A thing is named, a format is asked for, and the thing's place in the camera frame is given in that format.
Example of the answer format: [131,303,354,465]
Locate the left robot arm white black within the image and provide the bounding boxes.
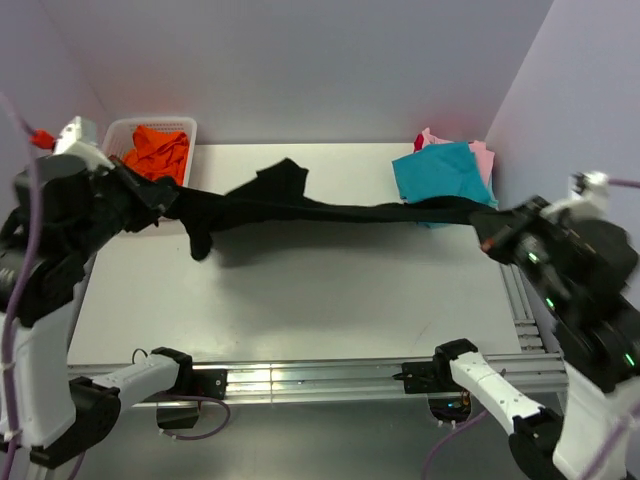
[1,154,195,470]

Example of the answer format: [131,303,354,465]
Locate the pink folded t-shirt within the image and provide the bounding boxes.
[416,127,495,193]

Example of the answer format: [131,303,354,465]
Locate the aluminium mounting rail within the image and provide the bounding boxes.
[67,264,571,409]

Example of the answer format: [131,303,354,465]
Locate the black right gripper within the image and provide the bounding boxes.
[469,190,577,311]

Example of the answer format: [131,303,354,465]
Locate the teal folded t-shirt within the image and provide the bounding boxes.
[392,142,498,207]

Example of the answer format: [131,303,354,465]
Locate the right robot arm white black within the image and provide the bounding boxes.
[397,197,639,479]

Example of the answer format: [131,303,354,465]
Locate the black t-shirt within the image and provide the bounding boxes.
[159,158,513,261]

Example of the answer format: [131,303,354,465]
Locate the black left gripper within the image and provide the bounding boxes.
[65,154,178,262]

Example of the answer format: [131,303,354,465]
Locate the red folded t-shirt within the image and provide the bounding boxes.
[413,134,425,152]

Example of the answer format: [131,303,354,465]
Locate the orange t-shirt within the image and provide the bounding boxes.
[122,125,190,185]

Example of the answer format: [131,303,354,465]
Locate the white plastic basket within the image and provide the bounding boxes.
[101,117,198,224]

